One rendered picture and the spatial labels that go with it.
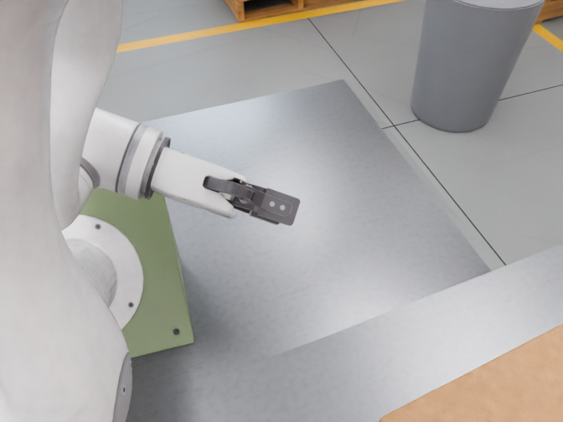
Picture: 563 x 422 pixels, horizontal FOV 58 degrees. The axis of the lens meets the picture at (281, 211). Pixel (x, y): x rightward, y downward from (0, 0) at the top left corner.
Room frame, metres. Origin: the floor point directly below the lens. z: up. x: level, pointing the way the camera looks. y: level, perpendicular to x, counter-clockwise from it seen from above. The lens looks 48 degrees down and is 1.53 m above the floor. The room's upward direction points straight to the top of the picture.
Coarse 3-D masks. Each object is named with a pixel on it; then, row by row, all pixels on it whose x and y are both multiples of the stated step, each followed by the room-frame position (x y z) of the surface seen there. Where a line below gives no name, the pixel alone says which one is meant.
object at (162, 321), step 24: (96, 192) 0.50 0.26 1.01; (96, 216) 0.47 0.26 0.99; (120, 216) 0.48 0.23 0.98; (144, 216) 0.48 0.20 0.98; (168, 216) 0.50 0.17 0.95; (144, 240) 0.46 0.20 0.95; (168, 240) 0.46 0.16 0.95; (144, 264) 0.43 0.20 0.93; (168, 264) 0.44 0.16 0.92; (144, 288) 0.41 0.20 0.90; (168, 288) 0.41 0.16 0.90; (144, 312) 0.38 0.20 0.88; (168, 312) 0.39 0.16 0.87; (144, 336) 0.36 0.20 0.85; (168, 336) 0.36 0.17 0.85; (192, 336) 0.37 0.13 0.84
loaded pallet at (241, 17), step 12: (228, 0) 3.03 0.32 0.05; (240, 0) 2.86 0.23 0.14; (300, 0) 3.00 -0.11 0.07; (312, 0) 3.11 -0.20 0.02; (324, 0) 3.11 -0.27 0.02; (336, 0) 3.11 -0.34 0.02; (348, 0) 3.12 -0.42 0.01; (240, 12) 2.86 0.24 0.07; (252, 12) 2.96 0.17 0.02; (264, 12) 2.96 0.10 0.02; (276, 12) 2.96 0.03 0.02; (288, 12) 2.97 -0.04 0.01
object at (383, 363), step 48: (480, 288) 0.45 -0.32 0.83; (528, 288) 0.45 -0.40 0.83; (336, 336) 0.37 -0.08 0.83; (384, 336) 0.37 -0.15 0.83; (432, 336) 0.37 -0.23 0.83; (480, 336) 0.37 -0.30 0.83; (528, 336) 0.37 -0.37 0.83; (240, 384) 0.29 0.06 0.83; (288, 384) 0.29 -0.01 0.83; (336, 384) 0.29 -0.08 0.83; (384, 384) 0.29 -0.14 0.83; (432, 384) 0.29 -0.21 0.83
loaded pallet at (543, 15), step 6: (546, 0) 2.84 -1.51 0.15; (552, 0) 2.88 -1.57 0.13; (558, 0) 2.88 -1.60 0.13; (546, 6) 2.85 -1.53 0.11; (552, 6) 2.87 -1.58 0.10; (558, 6) 2.89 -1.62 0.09; (540, 12) 2.84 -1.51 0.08; (546, 12) 2.86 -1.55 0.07; (552, 12) 2.88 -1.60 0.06; (558, 12) 2.90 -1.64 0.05; (540, 18) 2.85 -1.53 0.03; (546, 18) 2.87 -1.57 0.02
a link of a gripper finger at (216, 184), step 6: (204, 180) 0.39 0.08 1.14; (210, 180) 0.39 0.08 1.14; (216, 180) 0.38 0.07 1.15; (222, 180) 0.37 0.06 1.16; (204, 186) 0.38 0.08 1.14; (210, 186) 0.38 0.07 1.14; (216, 186) 0.37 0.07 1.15; (222, 186) 0.37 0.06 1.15; (228, 186) 0.36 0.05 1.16; (234, 186) 0.36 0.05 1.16; (240, 186) 0.37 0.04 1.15; (222, 192) 0.37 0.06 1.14; (228, 192) 0.36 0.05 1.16; (234, 192) 0.36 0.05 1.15; (240, 192) 0.36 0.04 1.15; (246, 192) 0.37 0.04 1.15; (252, 192) 0.37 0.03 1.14
